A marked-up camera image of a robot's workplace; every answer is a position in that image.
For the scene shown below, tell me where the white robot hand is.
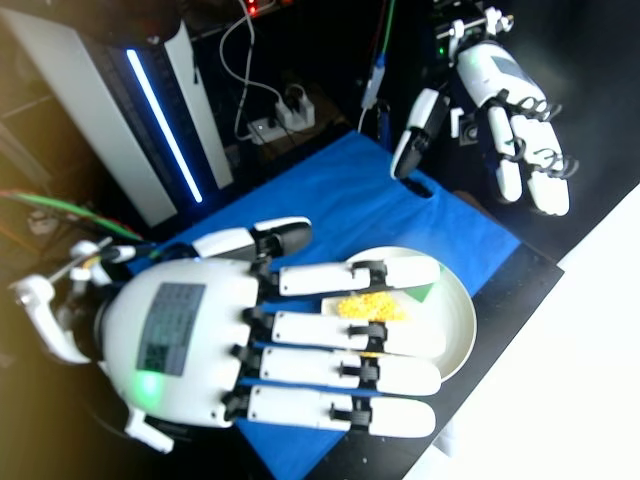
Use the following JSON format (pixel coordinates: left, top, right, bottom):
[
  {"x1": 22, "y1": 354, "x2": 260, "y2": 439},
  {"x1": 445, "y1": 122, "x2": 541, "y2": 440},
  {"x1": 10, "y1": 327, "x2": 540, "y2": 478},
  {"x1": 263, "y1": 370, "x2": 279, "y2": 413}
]
[
  {"x1": 99, "y1": 216, "x2": 447, "y2": 441},
  {"x1": 389, "y1": 42, "x2": 581, "y2": 217}
]

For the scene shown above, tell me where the green block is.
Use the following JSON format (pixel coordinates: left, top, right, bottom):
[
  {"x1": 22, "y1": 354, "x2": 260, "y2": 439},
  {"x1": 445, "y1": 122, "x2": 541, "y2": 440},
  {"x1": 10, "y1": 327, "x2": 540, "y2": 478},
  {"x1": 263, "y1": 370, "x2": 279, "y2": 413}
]
[{"x1": 403, "y1": 281, "x2": 435, "y2": 304}]

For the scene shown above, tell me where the white round plate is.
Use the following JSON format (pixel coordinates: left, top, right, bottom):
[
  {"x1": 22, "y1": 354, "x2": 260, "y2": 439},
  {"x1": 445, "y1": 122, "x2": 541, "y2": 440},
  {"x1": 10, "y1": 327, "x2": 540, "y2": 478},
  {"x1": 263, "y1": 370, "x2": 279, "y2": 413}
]
[{"x1": 319, "y1": 245, "x2": 479, "y2": 384}]

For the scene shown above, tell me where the white adapter with blue plug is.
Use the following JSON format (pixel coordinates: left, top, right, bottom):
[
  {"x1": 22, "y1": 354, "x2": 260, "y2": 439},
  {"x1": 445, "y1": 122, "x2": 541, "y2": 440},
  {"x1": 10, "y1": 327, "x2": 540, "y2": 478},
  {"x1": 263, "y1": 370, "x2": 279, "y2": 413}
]
[{"x1": 359, "y1": 52, "x2": 390, "y2": 110}]

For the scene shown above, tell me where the yellow sponge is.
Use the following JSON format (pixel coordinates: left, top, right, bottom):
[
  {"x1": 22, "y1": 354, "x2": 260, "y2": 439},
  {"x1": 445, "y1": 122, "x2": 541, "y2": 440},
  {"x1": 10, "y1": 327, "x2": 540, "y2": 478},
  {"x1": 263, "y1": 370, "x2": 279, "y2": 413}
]
[{"x1": 336, "y1": 291, "x2": 412, "y2": 323}]

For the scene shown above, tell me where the blue fabric bag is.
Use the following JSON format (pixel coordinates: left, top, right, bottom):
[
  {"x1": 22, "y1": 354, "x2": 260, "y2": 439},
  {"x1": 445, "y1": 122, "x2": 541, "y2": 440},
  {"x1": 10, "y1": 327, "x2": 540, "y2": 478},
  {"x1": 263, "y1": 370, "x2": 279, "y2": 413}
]
[{"x1": 127, "y1": 130, "x2": 522, "y2": 480}]

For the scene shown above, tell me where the white power strip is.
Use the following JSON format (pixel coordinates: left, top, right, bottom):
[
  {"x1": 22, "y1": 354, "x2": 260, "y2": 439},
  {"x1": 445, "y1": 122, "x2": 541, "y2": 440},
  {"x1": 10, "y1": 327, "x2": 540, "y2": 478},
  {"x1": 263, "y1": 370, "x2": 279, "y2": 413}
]
[{"x1": 246, "y1": 84, "x2": 317, "y2": 145}]

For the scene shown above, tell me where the black device with red lights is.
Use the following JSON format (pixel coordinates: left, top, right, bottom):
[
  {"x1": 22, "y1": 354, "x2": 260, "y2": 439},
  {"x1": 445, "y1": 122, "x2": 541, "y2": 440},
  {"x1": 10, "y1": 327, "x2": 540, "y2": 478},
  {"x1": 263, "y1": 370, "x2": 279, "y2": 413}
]
[{"x1": 239, "y1": 0, "x2": 296, "y2": 19}]

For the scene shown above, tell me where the white column with blue light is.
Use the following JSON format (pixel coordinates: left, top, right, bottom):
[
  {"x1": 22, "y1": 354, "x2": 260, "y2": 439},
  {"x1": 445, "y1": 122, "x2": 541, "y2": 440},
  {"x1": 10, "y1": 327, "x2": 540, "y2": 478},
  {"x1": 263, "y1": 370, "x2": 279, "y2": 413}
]
[{"x1": 0, "y1": 7, "x2": 235, "y2": 229}]

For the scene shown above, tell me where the wrist camera on white bracket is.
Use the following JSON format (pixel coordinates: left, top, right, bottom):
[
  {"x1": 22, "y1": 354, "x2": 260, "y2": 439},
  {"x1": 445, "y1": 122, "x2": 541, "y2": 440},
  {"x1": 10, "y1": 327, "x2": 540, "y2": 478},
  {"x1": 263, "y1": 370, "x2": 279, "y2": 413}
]
[{"x1": 449, "y1": 106, "x2": 480, "y2": 147}]

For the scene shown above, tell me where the blue strap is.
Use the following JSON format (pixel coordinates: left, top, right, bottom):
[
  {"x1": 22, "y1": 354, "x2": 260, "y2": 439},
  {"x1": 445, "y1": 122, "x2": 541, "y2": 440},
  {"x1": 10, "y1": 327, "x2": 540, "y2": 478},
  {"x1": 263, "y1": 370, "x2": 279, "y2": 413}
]
[{"x1": 377, "y1": 101, "x2": 395, "y2": 147}]

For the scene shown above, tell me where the green and red cable bundle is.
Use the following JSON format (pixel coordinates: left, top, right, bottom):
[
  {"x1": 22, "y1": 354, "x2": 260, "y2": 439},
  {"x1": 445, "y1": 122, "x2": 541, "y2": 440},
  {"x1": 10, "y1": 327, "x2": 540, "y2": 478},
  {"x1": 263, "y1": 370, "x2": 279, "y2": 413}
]
[{"x1": 0, "y1": 189, "x2": 151, "y2": 247}]

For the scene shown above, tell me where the white cable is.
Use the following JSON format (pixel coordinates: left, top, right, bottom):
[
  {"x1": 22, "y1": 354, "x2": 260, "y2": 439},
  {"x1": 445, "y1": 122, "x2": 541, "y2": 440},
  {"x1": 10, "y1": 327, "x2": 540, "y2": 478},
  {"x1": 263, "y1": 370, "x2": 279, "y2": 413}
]
[{"x1": 218, "y1": 0, "x2": 287, "y2": 144}]

